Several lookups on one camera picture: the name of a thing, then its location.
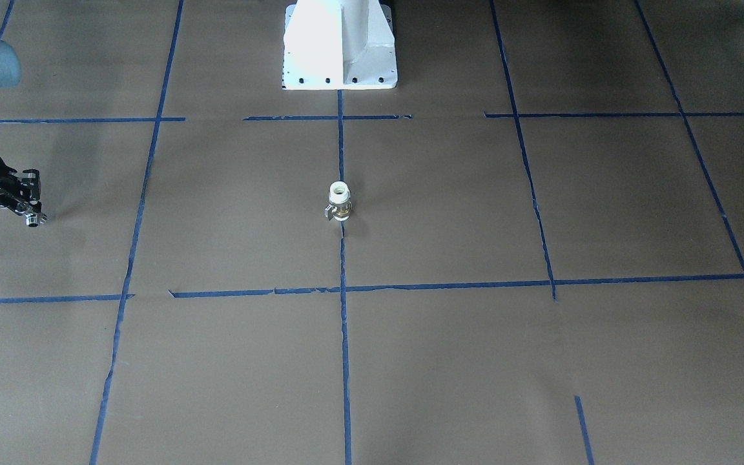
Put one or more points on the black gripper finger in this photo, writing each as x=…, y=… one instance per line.
x=26, y=207

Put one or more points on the chrome angle valve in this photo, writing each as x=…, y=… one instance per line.
x=34, y=220

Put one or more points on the white PPR brass valve fitting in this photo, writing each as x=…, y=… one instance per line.
x=339, y=205

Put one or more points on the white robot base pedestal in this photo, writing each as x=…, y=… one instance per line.
x=336, y=45

